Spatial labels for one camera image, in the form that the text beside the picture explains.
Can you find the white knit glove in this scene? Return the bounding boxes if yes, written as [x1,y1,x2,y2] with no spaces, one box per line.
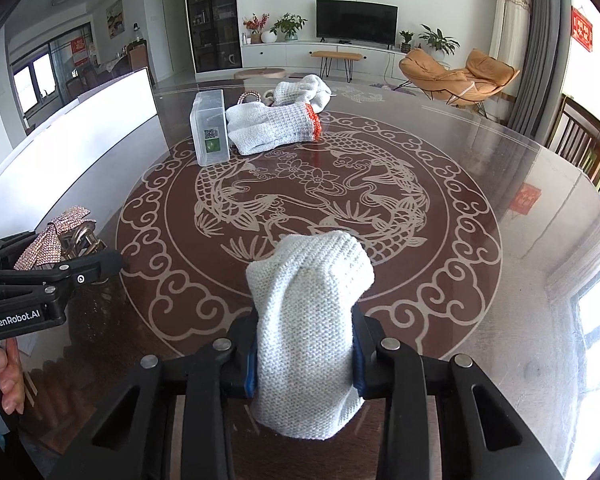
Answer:
[273,74,332,114]
[246,231,375,440]

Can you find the person's left hand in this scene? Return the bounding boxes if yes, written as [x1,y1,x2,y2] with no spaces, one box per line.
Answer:
[0,338,26,415]

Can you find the white cardboard box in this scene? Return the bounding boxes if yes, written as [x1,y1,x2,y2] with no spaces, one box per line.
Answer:
[0,70,168,238]

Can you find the clear plastic box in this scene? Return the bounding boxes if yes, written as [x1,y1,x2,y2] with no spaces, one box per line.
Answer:
[189,89,230,167]

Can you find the dining table with chairs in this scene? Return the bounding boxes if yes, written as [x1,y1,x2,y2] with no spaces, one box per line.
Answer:
[66,40,154,99]

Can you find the white glove orange cuff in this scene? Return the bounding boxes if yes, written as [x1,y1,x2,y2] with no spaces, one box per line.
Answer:
[225,102,322,156]

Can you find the oval beige floor mat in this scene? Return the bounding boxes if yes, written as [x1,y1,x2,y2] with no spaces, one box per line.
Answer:
[234,67,286,80]

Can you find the red flower vase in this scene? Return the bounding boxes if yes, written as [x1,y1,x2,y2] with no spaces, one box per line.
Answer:
[242,13,270,44]

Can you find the black glass display cabinet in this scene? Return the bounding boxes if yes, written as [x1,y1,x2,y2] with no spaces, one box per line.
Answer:
[185,0,242,74]

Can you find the dark wooden chair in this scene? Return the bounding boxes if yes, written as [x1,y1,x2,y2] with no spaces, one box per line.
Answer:
[545,94,600,190]

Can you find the white tv cabinet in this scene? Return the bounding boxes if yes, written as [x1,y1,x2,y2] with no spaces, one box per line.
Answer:
[242,41,405,81]

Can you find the orange lounge chair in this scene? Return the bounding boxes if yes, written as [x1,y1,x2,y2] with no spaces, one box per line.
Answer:
[399,48,519,124]

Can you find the green potted plant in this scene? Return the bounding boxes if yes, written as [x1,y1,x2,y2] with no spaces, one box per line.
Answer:
[272,13,308,41]

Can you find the wooden bench hairpin legs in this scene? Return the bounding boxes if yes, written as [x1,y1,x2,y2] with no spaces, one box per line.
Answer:
[310,50,365,82]

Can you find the black flat television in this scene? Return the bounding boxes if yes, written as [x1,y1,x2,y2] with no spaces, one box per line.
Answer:
[315,0,398,46]

